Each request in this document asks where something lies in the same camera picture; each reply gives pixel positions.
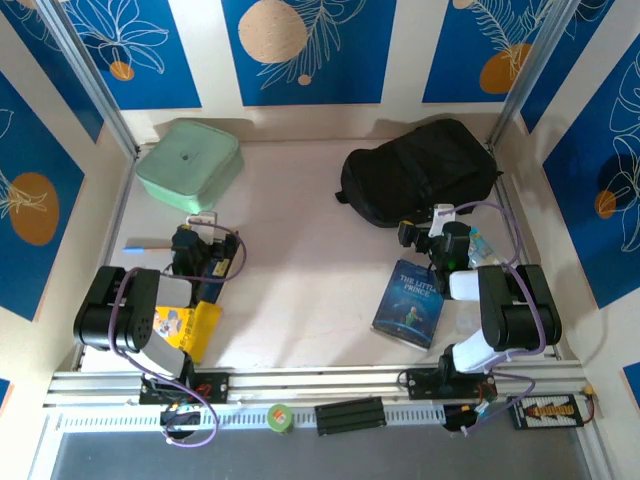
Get black backpack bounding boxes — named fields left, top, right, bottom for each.
left=333, top=118, right=503, bottom=230

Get blue Little Prince book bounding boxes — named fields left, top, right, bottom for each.
left=370, top=258, right=445, bottom=352

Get yellow cartoon cover book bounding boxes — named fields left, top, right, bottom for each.
left=154, top=299, right=224, bottom=365

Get light blue tissue pack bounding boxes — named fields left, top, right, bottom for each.
left=467, top=227, right=504, bottom=269

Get mint green zip case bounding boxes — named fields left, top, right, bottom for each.
left=135, top=118, right=245, bottom=214

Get green tape roll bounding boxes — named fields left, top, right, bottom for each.
left=266, top=402, right=297, bottom=437

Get black ribbed block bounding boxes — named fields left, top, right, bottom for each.
left=313, top=397, right=387, bottom=437

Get black power distribution board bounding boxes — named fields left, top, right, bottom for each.
left=507, top=393, right=584, bottom=431

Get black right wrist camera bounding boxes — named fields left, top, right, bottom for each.
left=432, top=203, right=472, bottom=252

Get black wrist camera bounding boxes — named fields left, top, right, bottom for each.
left=432, top=203, right=472, bottom=252
left=185, top=212, right=240, bottom=261

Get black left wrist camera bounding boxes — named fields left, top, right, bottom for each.
left=185, top=212, right=240, bottom=261

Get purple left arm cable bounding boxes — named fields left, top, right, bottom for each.
left=108, top=227, right=250, bottom=447

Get aluminium side rail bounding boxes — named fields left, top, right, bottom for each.
left=492, top=144, right=564, bottom=361
left=74, top=154, right=137, bottom=371

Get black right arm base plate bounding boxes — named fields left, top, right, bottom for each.
left=405, top=367, right=499, bottom=401

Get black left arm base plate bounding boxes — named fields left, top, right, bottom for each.
left=138, top=370, right=231, bottom=405

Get blue floral wall poster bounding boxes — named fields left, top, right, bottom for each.
left=0, top=69, right=86, bottom=322
left=221, top=0, right=398, bottom=107
left=542, top=47, right=640, bottom=310
left=422, top=0, right=539, bottom=105
left=63, top=0, right=203, bottom=111
left=0, top=0, right=105, bottom=145

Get white slotted cable duct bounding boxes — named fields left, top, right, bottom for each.
left=59, top=403, right=447, bottom=432

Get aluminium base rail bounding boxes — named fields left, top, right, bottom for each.
left=43, top=360, right=590, bottom=409

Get aluminium frame post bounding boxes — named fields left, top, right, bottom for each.
left=487, top=0, right=587, bottom=147
left=37, top=0, right=140, bottom=160

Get red black power wire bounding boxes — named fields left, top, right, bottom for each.
left=579, top=382, right=601, bottom=424

